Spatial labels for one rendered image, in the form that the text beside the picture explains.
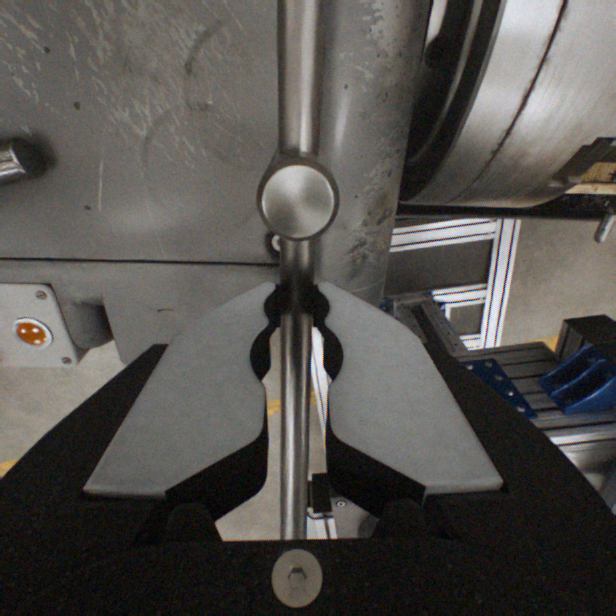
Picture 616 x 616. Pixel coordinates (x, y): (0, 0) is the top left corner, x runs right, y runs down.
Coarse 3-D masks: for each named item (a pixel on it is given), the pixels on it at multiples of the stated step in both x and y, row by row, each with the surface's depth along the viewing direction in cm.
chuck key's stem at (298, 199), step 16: (272, 160) 10; (288, 160) 9; (304, 160) 9; (320, 160) 10; (272, 176) 9; (288, 176) 9; (304, 176) 9; (320, 176) 9; (272, 192) 9; (288, 192) 9; (304, 192) 9; (320, 192) 9; (336, 192) 9; (272, 208) 9; (288, 208) 9; (304, 208) 9; (320, 208) 9; (336, 208) 9; (272, 224) 10; (288, 224) 10; (304, 224) 10; (320, 224) 10; (304, 240) 10
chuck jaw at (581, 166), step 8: (592, 144) 26; (600, 144) 26; (608, 144) 26; (576, 152) 27; (584, 152) 27; (592, 152) 27; (600, 152) 27; (608, 152) 29; (568, 160) 28; (576, 160) 28; (584, 160) 28; (592, 160) 28; (600, 160) 30; (608, 160) 30; (560, 168) 29; (568, 168) 29; (576, 168) 29; (584, 168) 29; (552, 176) 30; (560, 176) 30
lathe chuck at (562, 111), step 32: (576, 0) 20; (608, 0) 20; (576, 32) 20; (608, 32) 20; (544, 64) 21; (576, 64) 21; (608, 64) 21; (544, 96) 23; (576, 96) 23; (608, 96) 23; (512, 128) 24; (544, 128) 24; (576, 128) 24; (608, 128) 24; (512, 160) 27; (544, 160) 27; (480, 192) 31; (512, 192) 31; (544, 192) 31
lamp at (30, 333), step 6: (24, 324) 27; (30, 324) 27; (18, 330) 27; (24, 330) 27; (30, 330) 27; (36, 330) 27; (42, 330) 27; (24, 336) 27; (30, 336) 27; (36, 336) 27; (42, 336) 27; (30, 342) 27; (36, 342) 27; (42, 342) 28
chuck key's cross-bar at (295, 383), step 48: (288, 0) 8; (288, 48) 9; (288, 96) 9; (288, 144) 10; (288, 240) 11; (288, 288) 12; (288, 336) 13; (288, 384) 13; (288, 432) 14; (288, 480) 15; (288, 528) 15
